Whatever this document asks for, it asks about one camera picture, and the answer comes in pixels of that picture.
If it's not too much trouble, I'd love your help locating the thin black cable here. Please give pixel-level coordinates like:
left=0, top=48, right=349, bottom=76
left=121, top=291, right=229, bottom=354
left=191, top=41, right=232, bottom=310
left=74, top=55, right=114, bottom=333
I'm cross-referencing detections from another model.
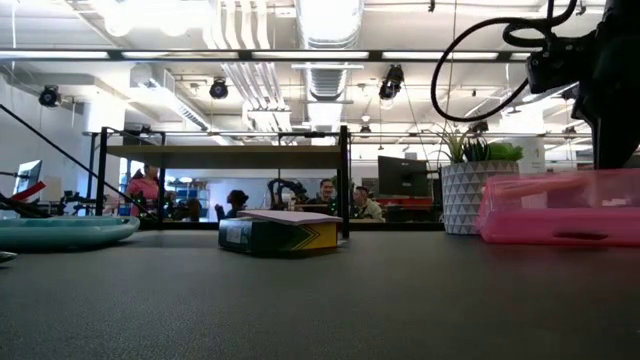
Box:
left=0, top=103, right=159, bottom=222

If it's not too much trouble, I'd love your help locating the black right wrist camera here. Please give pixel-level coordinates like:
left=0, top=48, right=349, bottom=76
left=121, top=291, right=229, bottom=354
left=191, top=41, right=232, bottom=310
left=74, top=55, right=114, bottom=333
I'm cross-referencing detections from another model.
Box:
left=524, top=30, right=599, bottom=96

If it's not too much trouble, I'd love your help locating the succulent in white patterned pot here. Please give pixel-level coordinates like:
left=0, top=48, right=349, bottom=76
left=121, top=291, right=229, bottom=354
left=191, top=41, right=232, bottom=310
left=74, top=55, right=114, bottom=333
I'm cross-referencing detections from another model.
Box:
left=432, top=124, right=525, bottom=236

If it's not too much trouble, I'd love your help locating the silver ventilation duct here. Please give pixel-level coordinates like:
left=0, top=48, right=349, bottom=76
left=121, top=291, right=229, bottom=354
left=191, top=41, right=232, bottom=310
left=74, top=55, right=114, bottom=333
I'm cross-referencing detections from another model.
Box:
left=294, top=0, right=366, bottom=101

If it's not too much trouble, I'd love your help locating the person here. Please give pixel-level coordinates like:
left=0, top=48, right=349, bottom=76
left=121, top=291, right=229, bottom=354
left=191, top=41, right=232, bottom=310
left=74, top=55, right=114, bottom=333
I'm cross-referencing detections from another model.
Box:
left=125, top=163, right=162, bottom=218
left=352, top=185, right=387, bottom=223
left=214, top=189, right=250, bottom=222
left=307, top=177, right=339, bottom=206

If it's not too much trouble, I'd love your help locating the pink translucent pencil box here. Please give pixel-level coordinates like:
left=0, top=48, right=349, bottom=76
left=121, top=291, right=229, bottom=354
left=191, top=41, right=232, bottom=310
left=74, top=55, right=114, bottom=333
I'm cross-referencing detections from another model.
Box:
left=475, top=168, right=640, bottom=247

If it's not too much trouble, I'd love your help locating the silver computer monitor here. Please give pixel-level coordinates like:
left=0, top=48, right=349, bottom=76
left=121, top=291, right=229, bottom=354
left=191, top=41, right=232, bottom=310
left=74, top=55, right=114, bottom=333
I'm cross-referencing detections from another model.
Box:
left=13, top=159, right=44, bottom=196

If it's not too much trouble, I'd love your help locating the black computer monitor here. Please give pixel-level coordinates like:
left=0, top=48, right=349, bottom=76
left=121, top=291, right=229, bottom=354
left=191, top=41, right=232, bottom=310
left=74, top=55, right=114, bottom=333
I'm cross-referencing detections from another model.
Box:
left=376, top=155, right=432, bottom=199

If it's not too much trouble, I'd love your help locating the black overhead light bar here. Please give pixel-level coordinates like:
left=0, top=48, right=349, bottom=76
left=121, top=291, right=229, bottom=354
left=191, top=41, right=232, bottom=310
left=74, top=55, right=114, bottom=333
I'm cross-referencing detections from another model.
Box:
left=0, top=48, right=596, bottom=64

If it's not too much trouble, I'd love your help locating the teal plate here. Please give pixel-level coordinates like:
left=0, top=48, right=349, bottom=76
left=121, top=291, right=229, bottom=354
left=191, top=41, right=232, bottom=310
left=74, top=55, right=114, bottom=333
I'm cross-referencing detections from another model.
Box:
left=0, top=215, right=142, bottom=252

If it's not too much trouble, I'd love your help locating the green yellow crayon box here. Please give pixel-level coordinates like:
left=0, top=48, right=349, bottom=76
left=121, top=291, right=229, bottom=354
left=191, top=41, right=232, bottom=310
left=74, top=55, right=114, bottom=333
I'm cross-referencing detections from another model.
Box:
left=217, top=217, right=340, bottom=259

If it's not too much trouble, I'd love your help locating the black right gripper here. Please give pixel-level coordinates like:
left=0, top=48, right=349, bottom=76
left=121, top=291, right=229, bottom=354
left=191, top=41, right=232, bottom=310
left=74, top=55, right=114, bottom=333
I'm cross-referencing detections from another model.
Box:
left=571, top=29, right=640, bottom=171

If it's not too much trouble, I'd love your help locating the black table mat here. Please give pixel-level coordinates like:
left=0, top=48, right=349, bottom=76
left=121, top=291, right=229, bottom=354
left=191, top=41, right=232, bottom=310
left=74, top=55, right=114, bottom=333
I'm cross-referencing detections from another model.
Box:
left=0, top=229, right=640, bottom=360

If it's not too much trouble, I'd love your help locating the wooden shelf with black frame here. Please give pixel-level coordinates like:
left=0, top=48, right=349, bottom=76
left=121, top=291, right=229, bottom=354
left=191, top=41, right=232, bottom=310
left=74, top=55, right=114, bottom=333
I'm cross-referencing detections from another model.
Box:
left=85, top=124, right=351, bottom=240

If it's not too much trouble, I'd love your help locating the white paper pad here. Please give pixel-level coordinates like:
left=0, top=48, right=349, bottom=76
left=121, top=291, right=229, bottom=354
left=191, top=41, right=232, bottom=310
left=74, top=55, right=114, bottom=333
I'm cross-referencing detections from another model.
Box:
left=236, top=209, right=344, bottom=227

